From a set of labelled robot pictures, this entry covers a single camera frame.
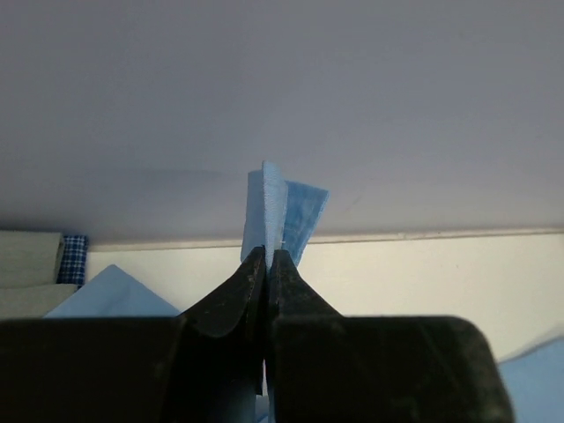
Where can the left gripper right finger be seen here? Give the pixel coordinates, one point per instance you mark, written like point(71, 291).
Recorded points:
point(326, 367)

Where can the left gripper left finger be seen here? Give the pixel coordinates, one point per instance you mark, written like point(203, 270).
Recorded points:
point(204, 365)

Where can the blue long sleeve shirt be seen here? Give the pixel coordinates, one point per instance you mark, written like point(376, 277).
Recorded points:
point(284, 214)

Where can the folded blue checkered shirt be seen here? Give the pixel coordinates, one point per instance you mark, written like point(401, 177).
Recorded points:
point(73, 263)

